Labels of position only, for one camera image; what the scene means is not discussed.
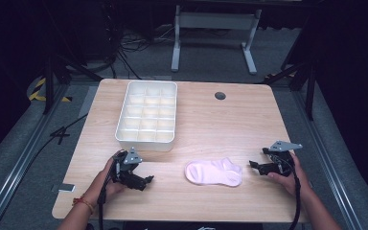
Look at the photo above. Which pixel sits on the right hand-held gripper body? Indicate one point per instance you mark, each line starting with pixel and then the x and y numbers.
pixel 281 159

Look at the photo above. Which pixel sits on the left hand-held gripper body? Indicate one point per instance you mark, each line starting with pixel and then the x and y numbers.
pixel 126 166

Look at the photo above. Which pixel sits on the pink sock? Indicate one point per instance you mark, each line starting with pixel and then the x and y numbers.
pixel 212 174

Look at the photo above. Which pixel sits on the white divided organizer box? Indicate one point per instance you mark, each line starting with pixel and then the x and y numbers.
pixel 147 111

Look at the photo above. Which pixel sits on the person's right hand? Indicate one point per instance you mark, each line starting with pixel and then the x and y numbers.
pixel 292 183

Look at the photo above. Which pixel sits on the person's left hand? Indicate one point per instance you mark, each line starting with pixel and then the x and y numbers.
pixel 103 185

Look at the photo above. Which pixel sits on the black metal stand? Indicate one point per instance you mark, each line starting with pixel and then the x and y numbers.
pixel 49 83
pixel 310 86

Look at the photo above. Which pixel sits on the grey metal floor rail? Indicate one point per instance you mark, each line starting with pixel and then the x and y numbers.
pixel 329 159
pixel 19 166

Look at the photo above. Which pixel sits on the white metal table frame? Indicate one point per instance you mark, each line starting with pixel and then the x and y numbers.
pixel 215 20

